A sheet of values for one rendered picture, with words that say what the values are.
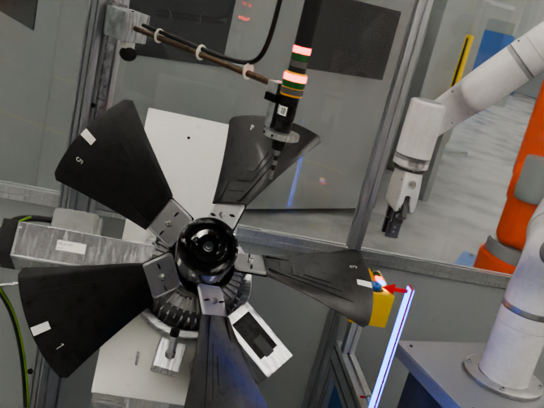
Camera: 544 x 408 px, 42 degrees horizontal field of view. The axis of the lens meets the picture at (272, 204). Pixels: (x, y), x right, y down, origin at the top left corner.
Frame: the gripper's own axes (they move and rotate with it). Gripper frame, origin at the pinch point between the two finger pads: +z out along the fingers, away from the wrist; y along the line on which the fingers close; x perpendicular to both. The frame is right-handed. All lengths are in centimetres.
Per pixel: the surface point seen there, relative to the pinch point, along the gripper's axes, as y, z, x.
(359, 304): -32.5, 7.0, 13.7
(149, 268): -30, 8, 56
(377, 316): -3.5, 22.5, -2.1
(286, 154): -13.8, -15.8, 32.1
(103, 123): -13, -14, 70
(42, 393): 30, 80, 78
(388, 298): -3.5, 17.0, -3.5
